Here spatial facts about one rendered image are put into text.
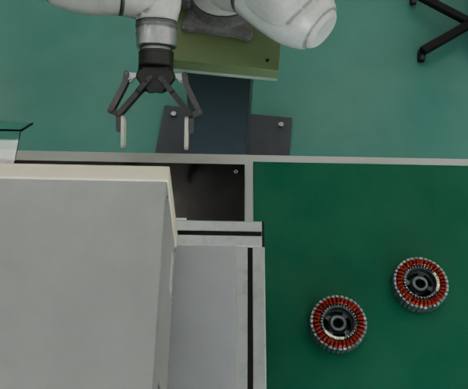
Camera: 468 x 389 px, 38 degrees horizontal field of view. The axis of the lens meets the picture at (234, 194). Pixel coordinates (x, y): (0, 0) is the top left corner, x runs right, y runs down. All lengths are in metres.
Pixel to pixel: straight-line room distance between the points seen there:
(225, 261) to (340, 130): 1.57
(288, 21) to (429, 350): 0.75
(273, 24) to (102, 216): 0.80
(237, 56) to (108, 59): 1.12
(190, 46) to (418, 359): 0.91
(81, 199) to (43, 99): 1.82
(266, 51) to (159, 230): 0.95
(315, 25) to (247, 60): 0.25
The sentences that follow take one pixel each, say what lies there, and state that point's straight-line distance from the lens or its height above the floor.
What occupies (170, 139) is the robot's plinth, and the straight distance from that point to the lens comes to 2.48.
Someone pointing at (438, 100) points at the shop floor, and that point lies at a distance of 2.73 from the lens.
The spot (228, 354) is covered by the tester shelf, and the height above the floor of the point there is 1.11.
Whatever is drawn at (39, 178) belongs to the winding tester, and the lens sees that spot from 0.90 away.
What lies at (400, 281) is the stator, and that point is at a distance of 1.43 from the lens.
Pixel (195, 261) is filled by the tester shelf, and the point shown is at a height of 1.11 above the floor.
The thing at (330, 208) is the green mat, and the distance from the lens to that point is 1.52.
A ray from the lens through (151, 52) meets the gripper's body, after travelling 1.47.
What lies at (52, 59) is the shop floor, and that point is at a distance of 2.80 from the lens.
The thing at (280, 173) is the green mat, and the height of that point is 0.75.
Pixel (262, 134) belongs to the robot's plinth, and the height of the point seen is 0.02.
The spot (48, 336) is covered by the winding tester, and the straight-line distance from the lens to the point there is 0.81.
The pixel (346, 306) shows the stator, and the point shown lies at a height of 0.78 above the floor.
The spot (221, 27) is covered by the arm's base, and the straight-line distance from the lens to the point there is 1.74.
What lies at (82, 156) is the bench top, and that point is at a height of 0.75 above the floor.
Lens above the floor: 2.07
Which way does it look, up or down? 61 degrees down
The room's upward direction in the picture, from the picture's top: 2 degrees clockwise
